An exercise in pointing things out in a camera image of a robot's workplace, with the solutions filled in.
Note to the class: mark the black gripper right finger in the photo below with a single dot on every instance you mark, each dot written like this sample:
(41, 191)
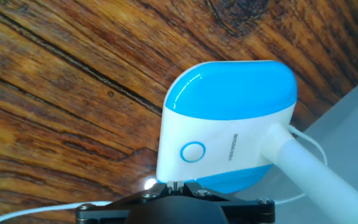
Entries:
(247, 211)

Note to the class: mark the blue and white desk lamp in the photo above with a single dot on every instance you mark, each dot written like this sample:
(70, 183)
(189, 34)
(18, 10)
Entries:
(228, 93)

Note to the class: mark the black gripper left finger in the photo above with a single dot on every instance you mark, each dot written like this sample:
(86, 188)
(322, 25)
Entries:
(110, 213)

